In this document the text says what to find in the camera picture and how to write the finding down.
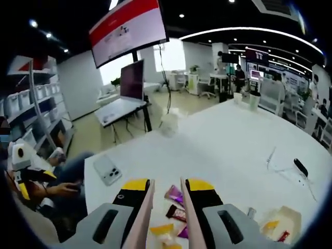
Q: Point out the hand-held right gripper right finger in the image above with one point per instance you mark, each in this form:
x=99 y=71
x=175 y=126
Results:
x=207 y=199

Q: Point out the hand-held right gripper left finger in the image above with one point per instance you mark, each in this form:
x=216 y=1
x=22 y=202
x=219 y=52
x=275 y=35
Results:
x=124 y=207

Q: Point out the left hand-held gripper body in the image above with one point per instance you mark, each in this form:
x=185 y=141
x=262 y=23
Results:
x=24 y=160

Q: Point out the pink food tongs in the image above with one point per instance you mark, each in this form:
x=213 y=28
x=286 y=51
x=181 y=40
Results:
x=141 y=220

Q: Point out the purple food packet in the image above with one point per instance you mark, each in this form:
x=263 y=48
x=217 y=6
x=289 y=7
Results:
x=174 y=194
x=183 y=232

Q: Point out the dark red food packet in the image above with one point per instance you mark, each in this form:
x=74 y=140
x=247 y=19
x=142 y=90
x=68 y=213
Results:
x=176 y=213

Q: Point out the clear food packet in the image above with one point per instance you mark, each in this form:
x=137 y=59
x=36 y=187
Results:
x=251 y=213

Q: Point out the beige hexagonal food container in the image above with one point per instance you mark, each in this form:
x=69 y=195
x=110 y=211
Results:
x=290 y=218

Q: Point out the person's beige shirt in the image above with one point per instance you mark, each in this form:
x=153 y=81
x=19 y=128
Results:
x=36 y=225

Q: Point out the white smartphone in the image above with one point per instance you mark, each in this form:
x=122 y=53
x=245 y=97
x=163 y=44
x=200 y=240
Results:
x=106 y=169

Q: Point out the white storage shelf rack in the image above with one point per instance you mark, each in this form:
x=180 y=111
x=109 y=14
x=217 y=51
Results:
x=39 y=98

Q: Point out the white patterned paper cup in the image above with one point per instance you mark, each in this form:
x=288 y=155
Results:
x=173 y=123

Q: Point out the grey standing desk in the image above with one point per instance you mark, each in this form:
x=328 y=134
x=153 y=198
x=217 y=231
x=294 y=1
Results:
x=119 y=110

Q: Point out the black oblong device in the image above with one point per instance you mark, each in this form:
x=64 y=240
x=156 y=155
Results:
x=301 y=167

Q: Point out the black waste bin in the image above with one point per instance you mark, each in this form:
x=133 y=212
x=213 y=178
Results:
x=223 y=96

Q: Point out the small white cup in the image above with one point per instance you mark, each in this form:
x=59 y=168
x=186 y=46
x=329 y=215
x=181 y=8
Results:
x=238 y=98

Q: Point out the white cabinet green panel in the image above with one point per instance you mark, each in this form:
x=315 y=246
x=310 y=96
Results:
x=193 y=84

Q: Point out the potted plant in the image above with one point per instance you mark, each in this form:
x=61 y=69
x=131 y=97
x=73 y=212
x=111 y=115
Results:
x=194 y=69
x=116 y=82

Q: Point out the white mesh office chair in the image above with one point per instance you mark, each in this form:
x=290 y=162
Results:
x=272 y=96

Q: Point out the purple-screen desk monitor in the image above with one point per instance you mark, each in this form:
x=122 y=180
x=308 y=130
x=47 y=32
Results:
x=132 y=80

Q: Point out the small pink-screen display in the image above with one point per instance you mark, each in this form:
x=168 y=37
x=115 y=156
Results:
x=256 y=74

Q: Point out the black monitor on stand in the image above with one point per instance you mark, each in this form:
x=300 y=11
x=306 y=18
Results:
x=230 y=57

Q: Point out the dark hanging sign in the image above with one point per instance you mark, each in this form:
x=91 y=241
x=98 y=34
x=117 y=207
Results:
x=256 y=57

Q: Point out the curved ceiling light strip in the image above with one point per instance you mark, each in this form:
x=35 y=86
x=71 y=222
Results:
x=246 y=29

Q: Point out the ceiling air conditioner vent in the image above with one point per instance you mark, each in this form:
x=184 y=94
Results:
x=278 y=9

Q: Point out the large wall monitor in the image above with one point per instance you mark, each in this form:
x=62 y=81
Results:
x=129 y=31

